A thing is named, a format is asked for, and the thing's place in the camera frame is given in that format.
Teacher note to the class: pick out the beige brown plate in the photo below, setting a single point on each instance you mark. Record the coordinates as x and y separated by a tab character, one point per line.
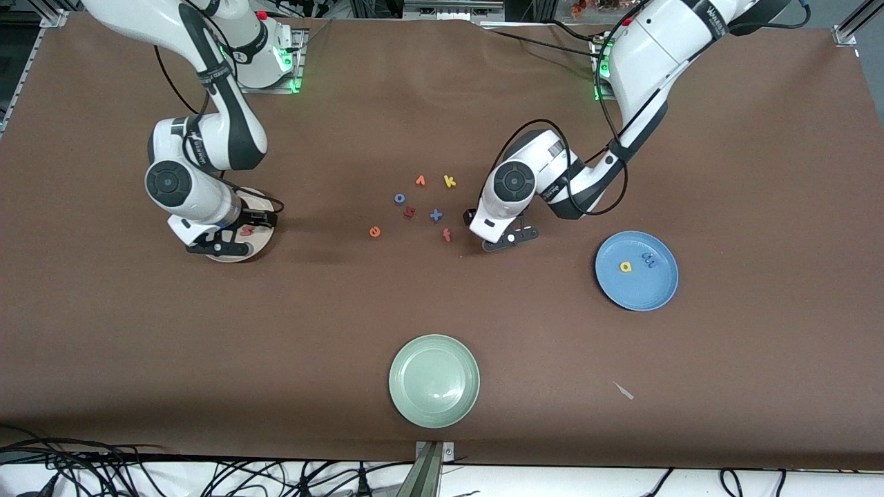
266	243

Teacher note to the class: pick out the pale green plate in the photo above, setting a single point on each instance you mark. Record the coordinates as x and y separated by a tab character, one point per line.
434	381

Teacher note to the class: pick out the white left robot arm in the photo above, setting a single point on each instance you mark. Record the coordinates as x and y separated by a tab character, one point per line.
656	55

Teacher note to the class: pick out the aluminium corner post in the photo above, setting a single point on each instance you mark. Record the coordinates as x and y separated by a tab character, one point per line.
853	24

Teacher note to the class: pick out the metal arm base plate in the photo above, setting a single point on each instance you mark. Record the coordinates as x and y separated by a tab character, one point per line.
266	90
602	96

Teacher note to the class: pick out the blue plate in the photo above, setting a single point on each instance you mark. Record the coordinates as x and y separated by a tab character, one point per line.
637	286

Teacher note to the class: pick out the metal table edge bracket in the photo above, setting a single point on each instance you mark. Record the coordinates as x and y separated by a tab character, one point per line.
431	469

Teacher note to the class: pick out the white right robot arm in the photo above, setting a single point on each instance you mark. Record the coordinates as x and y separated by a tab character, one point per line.
228	124

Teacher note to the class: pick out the grey tape scrap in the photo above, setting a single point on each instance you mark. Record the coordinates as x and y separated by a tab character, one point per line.
623	391

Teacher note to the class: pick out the aluminium frame profile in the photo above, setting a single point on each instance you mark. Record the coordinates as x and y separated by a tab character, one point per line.
452	8

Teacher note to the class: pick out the brown table cover sheet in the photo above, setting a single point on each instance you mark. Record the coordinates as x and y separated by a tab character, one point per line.
442	124

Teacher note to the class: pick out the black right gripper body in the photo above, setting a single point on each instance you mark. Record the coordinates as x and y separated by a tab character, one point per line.
254	220

